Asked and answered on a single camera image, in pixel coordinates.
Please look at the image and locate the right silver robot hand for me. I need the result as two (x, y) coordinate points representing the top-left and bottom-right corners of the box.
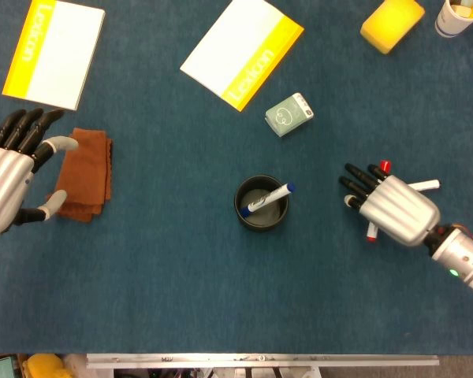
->
(339, 162), (441, 248)

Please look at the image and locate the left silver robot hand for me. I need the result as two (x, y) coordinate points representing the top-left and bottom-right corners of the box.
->
(0, 109), (80, 239)

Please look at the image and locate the black-capped white marker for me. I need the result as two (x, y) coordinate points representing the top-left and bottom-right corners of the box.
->
(408, 180), (441, 193)

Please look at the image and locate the red-capped white marker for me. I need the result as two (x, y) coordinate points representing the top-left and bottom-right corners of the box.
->
(364, 159), (392, 243)

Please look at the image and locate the blue-capped white marker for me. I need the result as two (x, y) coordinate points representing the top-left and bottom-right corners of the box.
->
(239, 183), (296, 218)

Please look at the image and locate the black round cup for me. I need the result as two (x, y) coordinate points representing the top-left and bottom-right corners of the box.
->
(233, 175), (290, 233)

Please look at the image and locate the brown folded cloth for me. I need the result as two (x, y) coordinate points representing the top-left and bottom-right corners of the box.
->
(56, 128), (114, 224)

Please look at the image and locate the yellow and white notebook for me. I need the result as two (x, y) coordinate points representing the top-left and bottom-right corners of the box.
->
(2, 0), (106, 112)
(179, 0), (305, 113)

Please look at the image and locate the green tissue pack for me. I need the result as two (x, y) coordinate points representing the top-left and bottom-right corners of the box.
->
(265, 92), (315, 139)

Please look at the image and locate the blue felt table mat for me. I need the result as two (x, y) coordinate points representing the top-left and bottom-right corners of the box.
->
(0, 0), (473, 355)

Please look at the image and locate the yellow sponge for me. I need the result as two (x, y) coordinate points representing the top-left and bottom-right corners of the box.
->
(359, 0), (426, 55)

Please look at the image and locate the teal box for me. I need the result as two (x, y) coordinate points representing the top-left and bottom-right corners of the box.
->
(0, 355), (19, 378)

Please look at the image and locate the yellow plastic object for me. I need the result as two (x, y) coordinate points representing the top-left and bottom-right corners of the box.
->
(26, 353), (74, 378)

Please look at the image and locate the white paper cup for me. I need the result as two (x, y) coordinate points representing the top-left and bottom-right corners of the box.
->
(434, 0), (473, 39)

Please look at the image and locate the aluminium frame rail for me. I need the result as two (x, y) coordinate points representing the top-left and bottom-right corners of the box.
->
(85, 353), (441, 369)

